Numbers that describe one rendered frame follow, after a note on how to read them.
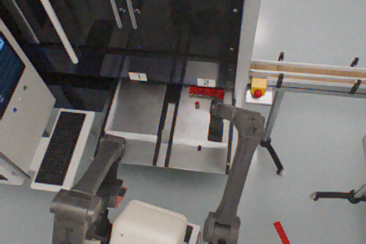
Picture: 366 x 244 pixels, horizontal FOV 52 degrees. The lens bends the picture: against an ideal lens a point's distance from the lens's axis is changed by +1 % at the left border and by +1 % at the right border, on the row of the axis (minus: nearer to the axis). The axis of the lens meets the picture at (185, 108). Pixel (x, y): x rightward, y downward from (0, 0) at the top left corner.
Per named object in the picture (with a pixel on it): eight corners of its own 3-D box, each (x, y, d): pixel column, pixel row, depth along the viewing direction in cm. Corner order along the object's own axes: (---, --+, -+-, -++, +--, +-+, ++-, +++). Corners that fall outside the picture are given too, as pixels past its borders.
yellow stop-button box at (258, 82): (250, 82, 186) (252, 74, 180) (265, 83, 185) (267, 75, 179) (249, 95, 182) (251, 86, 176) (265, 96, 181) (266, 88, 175)
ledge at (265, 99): (247, 81, 198) (247, 79, 197) (271, 83, 197) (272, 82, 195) (245, 104, 191) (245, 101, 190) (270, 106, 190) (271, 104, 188)
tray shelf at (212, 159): (113, 78, 204) (113, 77, 202) (242, 90, 195) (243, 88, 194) (89, 159, 180) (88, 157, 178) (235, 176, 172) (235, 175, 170)
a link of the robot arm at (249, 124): (241, 117, 108) (274, 123, 110) (232, 104, 121) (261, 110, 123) (204, 247, 120) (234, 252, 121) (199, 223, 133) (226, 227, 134)
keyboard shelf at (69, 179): (47, 108, 206) (45, 105, 204) (96, 113, 203) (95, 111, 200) (15, 187, 184) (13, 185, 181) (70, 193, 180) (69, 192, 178)
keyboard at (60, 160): (61, 111, 201) (60, 109, 199) (87, 114, 200) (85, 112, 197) (34, 183, 181) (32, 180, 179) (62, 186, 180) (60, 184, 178)
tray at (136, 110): (122, 77, 201) (120, 73, 198) (168, 82, 198) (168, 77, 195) (105, 133, 185) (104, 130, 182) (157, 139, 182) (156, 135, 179)
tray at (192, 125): (184, 82, 197) (183, 79, 194) (233, 87, 194) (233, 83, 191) (173, 140, 181) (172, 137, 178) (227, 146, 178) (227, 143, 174)
